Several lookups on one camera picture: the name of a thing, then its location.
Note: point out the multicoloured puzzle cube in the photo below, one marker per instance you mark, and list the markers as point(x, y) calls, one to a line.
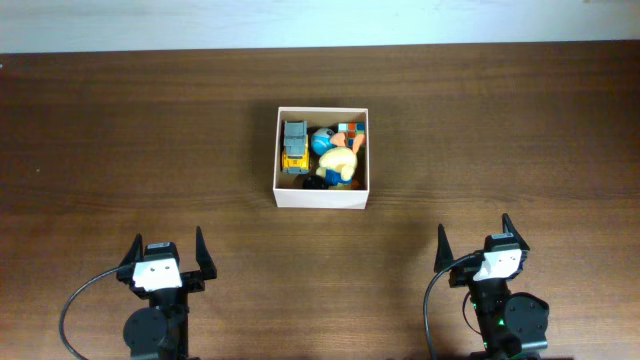
point(351, 130)

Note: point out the beige cardboard box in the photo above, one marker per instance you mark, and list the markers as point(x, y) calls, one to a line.
point(287, 188)

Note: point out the yellow plush bear toy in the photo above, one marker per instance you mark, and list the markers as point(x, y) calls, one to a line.
point(337, 165)

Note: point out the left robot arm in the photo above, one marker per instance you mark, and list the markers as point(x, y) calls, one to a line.
point(159, 331)

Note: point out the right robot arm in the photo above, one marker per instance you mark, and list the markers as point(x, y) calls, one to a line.
point(511, 325)

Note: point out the blue toy ball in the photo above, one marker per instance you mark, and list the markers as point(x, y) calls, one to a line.
point(321, 141)

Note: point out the yellow grey toy truck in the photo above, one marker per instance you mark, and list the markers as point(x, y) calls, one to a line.
point(295, 153)

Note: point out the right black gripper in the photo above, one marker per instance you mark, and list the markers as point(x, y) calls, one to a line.
point(460, 277)

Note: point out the black round speaker puck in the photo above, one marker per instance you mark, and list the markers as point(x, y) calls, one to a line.
point(314, 182)

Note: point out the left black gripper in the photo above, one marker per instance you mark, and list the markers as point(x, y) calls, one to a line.
point(196, 279)

